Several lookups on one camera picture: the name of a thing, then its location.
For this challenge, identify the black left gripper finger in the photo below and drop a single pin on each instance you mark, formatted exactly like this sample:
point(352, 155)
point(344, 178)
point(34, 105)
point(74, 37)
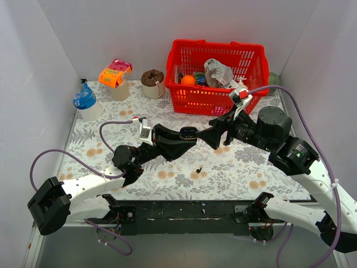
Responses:
point(172, 150)
point(166, 133)

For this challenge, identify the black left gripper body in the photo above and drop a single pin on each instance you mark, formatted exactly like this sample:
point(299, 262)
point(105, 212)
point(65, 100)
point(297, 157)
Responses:
point(155, 137)

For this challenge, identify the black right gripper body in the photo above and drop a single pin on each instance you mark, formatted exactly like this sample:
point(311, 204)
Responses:
point(227, 130)

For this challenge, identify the glossy black gold-trimmed case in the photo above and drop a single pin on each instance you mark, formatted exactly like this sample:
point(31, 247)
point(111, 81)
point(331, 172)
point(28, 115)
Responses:
point(188, 133)

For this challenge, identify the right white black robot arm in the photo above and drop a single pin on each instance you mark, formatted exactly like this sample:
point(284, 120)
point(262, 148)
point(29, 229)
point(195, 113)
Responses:
point(296, 159)

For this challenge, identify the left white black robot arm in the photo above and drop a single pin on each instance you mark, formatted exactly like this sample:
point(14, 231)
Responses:
point(57, 202)

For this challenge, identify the white pump bottle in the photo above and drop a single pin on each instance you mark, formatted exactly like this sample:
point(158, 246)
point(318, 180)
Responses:
point(236, 84)

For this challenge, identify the floral patterned table mat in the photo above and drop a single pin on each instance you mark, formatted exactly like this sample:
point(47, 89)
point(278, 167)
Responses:
point(235, 172)

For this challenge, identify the brown topped paper cup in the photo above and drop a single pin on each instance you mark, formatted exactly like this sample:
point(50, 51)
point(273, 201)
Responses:
point(153, 84)

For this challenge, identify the beige cup under snack box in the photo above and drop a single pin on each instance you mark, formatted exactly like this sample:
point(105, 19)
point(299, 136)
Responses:
point(121, 92)

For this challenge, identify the green blue packet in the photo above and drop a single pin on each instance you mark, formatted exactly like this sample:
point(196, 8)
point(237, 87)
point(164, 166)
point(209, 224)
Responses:
point(200, 78)

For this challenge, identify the orange fruit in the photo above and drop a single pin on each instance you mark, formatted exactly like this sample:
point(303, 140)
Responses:
point(188, 80)

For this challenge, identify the green ball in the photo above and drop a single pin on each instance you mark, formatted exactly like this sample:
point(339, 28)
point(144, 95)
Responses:
point(273, 80)

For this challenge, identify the white cup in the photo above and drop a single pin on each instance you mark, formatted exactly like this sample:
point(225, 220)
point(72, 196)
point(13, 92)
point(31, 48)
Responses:
point(92, 113)

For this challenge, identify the red plastic shopping basket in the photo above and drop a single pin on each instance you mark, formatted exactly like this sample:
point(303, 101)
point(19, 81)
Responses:
point(188, 56)

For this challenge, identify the orange pink snack box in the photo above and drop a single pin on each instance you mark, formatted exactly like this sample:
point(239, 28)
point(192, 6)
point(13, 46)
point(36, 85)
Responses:
point(114, 74)

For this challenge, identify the blue wrapper on white cup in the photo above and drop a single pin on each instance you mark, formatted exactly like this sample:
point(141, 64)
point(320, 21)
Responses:
point(84, 99)

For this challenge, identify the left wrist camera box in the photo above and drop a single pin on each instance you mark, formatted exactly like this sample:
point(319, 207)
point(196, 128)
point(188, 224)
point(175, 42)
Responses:
point(145, 129)

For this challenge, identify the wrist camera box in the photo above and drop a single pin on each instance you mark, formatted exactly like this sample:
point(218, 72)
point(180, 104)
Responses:
point(145, 129)
point(241, 98)

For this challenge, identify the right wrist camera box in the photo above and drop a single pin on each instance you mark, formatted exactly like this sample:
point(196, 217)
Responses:
point(241, 98)

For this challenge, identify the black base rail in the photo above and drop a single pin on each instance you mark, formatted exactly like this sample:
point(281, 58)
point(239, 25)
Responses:
point(153, 217)

